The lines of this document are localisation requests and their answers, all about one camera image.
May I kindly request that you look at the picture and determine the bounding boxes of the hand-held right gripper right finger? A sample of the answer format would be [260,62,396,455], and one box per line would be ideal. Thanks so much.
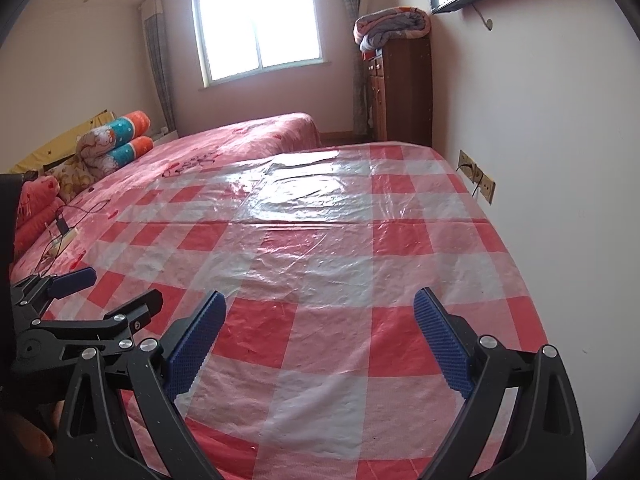
[412,287,587,480]

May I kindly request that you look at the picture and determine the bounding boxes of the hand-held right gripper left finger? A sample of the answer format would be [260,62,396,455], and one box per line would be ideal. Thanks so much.
[52,290,227,480]

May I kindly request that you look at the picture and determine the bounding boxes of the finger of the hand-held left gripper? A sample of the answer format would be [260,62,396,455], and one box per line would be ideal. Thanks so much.
[10,266,98,321]
[20,289,165,361]

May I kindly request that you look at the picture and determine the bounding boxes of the person's left hand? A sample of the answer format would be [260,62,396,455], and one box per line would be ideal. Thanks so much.
[0,402,66,461]

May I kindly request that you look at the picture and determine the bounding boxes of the white power strip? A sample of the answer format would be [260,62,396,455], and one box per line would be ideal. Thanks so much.
[42,227,81,261]

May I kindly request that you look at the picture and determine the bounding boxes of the beige floral pillow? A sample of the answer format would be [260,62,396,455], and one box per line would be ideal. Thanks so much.
[42,157,98,203]

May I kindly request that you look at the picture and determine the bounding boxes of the yellow starred headboard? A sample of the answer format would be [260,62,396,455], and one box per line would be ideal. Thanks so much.
[7,109,116,176]

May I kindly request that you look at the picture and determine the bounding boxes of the rolled colourful cartoon quilt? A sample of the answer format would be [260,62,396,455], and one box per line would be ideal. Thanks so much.
[82,135,155,177]

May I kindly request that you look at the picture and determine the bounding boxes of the red white checked tablecloth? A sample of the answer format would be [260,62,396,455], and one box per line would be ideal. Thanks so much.
[10,142,548,480]

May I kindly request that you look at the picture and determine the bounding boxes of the teal orange bolster pillows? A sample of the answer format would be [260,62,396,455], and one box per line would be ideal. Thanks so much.
[75,110,152,153]

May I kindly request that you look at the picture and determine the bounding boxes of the brown wooden cabinet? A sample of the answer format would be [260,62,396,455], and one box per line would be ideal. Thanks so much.
[365,37,433,147]

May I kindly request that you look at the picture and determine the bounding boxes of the bright window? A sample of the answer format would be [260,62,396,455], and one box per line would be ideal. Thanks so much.
[191,0,326,88]

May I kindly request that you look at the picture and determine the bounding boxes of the folded grey pink quilt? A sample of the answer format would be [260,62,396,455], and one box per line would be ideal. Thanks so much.
[352,6,432,53]

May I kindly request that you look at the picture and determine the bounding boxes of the black charger cable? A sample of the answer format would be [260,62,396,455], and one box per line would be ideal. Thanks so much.
[30,199,111,281]

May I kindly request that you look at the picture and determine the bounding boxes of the beige wall socket panel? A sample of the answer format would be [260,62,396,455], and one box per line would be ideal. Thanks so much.
[457,149,497,205]

